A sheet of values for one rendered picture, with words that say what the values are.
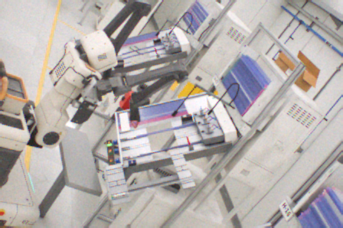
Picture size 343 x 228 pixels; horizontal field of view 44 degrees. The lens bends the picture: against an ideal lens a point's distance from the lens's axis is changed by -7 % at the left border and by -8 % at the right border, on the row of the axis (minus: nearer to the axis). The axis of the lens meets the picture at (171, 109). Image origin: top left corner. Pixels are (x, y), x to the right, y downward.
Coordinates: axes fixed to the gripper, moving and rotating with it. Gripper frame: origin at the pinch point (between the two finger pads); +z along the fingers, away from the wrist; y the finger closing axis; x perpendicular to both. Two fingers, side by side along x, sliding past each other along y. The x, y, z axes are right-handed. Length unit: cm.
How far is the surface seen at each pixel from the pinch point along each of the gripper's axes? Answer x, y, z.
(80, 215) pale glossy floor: 48, 4, 79
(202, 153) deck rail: -40.1, -20.4, 10.9
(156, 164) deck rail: -10.8, -21.4, 15.1
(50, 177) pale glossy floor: 70, 34, 63
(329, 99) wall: -200, 108, 58
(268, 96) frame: -81, -20, -27
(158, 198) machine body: -11, -21, 45
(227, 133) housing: -57, -18, -1
